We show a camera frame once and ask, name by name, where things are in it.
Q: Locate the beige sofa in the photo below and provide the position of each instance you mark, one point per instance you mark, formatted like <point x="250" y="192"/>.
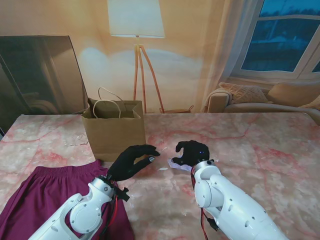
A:
<point x="250" y="108"/>

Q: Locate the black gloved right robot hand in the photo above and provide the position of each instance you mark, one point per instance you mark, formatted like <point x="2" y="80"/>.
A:
<point x="195" y="152"/>

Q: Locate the cream knitted cushion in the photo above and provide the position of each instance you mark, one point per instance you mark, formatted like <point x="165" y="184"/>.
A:
<point x="243" y="93"/>

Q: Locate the maroon shorts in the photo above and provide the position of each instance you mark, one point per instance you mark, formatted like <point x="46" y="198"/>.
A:
<point x="37" y="195"/>

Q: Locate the sheer cream curtain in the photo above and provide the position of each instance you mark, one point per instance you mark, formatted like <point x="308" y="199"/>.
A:
<point x="225" y="50"/>

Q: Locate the tripod floor lamp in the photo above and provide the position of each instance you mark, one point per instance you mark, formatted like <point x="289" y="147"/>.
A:
<point x="136" y="20"/>

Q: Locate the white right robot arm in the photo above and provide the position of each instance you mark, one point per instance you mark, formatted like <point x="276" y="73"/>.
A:
<point x="225" y="200"/>

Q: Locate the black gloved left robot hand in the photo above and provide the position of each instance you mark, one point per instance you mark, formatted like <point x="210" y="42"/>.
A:
<point x="125" y="165"/>

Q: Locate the wicker basket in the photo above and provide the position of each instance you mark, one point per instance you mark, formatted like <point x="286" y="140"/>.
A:
<point x="177" y="110"/>

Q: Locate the lilac sock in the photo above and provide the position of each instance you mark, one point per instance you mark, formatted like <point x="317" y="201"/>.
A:
<point x="182" y="167"/>

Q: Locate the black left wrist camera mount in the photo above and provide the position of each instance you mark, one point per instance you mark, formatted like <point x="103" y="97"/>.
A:
<point x="123" y="194"/>

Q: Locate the dark glass panel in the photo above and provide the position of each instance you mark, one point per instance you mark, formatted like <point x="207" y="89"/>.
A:
<point x="37" y="75"/>

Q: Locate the kraft paper bag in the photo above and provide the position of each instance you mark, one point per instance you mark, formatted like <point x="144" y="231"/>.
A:
<point x="117" y="137"/>

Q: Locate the plain beige cushion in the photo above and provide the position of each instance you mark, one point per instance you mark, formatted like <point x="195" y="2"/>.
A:
<point x="292" y="93"/>

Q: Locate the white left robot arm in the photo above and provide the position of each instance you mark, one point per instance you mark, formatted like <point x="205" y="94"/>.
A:
<point x="80" y="215"/>

